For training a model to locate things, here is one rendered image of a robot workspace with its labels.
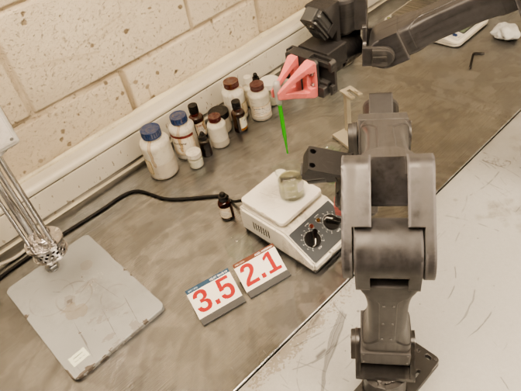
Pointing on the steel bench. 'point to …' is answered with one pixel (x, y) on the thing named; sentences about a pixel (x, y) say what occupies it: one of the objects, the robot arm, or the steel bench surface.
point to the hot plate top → (281, 212)
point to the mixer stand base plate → (84, 306)
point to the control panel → (329, 239)
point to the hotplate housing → (257, 226)
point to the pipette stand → (346, 114)
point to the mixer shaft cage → (35, 247)
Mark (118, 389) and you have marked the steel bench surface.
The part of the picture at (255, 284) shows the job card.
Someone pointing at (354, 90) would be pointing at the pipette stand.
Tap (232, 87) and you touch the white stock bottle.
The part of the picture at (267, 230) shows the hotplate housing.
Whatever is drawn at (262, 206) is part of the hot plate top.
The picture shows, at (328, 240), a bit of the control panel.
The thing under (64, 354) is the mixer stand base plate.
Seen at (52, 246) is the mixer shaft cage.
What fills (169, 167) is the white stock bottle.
